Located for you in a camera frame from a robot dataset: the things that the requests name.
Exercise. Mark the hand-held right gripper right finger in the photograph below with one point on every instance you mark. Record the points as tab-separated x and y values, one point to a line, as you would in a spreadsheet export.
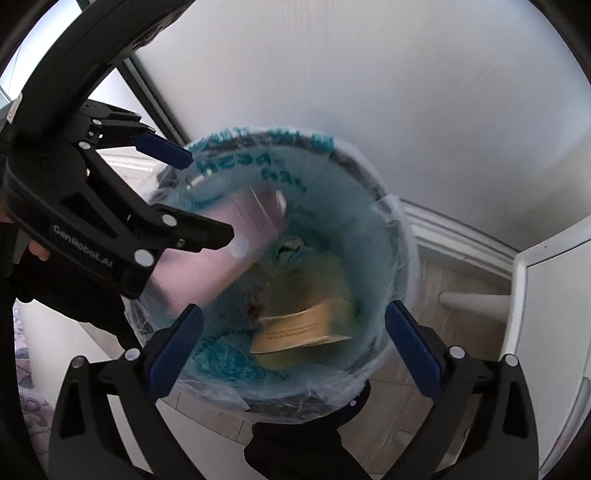
413	353

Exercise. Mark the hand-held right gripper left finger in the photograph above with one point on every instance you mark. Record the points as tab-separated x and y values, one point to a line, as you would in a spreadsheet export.
178	353

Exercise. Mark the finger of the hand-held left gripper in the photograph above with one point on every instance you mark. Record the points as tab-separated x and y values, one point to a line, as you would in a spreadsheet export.
194	235
166	150

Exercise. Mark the pink box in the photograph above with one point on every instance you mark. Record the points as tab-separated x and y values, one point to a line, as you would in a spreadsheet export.
221	277

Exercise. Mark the gold box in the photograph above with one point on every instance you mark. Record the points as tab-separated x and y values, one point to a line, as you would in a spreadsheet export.
300	330

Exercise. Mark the trash bin with blue bag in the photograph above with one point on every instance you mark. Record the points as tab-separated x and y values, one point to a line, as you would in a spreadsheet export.
323	207

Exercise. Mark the person's left hand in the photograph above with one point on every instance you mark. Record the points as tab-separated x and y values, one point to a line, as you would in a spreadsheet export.
39	251

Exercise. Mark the crumpled green white wrapper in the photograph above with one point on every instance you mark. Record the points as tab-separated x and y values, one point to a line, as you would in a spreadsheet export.
290	249

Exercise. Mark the white baseboard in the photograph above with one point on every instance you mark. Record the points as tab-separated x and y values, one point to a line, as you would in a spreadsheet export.
457	235

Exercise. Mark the white nightstand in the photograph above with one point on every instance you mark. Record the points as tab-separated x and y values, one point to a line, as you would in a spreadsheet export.
549	323

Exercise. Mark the person's leg black trousers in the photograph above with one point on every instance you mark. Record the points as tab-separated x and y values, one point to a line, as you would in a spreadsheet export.
300	445

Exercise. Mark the floral bedding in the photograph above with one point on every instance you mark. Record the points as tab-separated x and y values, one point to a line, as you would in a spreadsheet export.
30	392

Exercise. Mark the dark window frame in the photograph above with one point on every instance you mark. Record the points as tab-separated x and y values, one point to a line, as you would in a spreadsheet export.
152	99

